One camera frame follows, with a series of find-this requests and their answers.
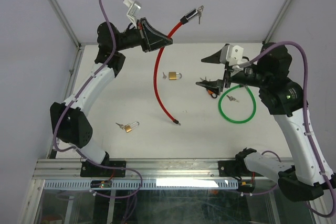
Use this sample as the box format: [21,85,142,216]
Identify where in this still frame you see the small padlock keys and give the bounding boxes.
[116,123,125,129]

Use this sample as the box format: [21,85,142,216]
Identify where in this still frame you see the green cable lock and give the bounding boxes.
[217,84,257,124]

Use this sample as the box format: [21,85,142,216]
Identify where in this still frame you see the slotted cable duct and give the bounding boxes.
[44,178,238,190]

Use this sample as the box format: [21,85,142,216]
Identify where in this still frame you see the green lock keys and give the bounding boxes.
[227,95,239,102]

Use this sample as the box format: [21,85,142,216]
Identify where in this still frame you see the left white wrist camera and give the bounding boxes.
[123,0,141,27]

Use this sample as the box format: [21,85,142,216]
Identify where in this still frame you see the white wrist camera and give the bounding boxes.
[219,44,247,72]
[123,0,141,27]

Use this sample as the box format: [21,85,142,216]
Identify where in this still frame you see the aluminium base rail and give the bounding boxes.
[33,157,314,182]

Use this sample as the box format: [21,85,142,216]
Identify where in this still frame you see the right black mount plate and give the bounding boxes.
[217,160,238,177]

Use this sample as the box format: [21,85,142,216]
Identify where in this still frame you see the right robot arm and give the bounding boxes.
[198,41,335,202]

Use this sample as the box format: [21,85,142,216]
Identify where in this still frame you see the black mount plate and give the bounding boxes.
[80,160,127,178]
[217,160,238,177]

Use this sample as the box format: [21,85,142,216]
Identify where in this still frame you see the left black mount plate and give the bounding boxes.
[80,160,127,178]

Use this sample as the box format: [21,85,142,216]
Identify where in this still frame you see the left aluminium frame post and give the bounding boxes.
[47,0,81,49]

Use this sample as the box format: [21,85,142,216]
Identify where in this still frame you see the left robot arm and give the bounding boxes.
[50,18,173,176]

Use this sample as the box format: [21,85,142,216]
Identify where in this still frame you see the red cable lock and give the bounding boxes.
[153,8,199,126]

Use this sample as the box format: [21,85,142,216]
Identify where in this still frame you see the large brass padlock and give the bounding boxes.
[169,72,182,80]

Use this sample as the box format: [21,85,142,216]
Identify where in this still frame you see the right aluminium frame post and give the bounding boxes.
[262,0,293,44]

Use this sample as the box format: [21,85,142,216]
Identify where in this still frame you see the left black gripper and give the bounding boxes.
[115,18,174,53]

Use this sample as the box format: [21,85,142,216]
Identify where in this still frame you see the small brass padlock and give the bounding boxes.
[124,121,140,133]

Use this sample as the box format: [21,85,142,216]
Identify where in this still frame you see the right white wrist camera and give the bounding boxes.
[219,44,247,72]

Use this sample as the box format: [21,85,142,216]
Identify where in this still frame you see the orange black padlock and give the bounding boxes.
[207,90,218,99]

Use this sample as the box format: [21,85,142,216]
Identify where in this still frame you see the red lock keys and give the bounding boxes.
[197,5,204,25]

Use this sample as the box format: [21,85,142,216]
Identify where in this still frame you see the black head key bunch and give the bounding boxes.
[200,77,211,82]

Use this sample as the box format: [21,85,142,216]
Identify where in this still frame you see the aluminium frame post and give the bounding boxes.
[47,0,81,49]
[262,0,293,44]

